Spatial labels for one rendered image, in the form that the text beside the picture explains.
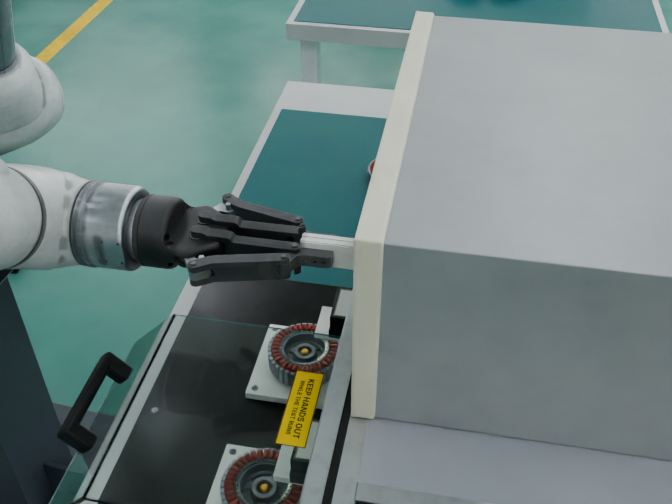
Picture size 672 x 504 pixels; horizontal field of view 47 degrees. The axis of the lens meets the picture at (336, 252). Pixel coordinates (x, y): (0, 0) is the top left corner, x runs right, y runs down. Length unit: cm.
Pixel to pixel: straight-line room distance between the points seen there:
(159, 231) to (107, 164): 243
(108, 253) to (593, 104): 49
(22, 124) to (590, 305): 113
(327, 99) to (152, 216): 121
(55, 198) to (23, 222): 7
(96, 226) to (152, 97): 286
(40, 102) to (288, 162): 53
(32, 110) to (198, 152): 176
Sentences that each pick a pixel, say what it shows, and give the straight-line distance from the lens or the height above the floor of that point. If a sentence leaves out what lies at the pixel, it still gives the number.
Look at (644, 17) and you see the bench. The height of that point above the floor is 75.
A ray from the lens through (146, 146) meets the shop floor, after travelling 329.
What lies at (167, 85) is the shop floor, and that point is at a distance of 374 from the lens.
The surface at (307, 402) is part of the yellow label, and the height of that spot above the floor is 107.
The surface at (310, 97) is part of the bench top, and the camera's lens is 197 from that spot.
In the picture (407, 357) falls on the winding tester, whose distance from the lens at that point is 65.
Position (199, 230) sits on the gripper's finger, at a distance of 78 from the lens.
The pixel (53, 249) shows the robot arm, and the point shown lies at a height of 119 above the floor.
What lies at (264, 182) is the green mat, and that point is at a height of 75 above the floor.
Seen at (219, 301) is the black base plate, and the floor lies 77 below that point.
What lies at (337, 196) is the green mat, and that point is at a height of 75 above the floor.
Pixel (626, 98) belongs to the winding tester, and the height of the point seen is 132.
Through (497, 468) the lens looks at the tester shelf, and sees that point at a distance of 70.
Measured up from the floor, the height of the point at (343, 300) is 92.
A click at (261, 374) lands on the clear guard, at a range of 82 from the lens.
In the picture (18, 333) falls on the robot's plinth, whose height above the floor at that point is 49.
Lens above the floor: 167
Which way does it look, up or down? 39 degrees down
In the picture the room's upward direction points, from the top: straight up
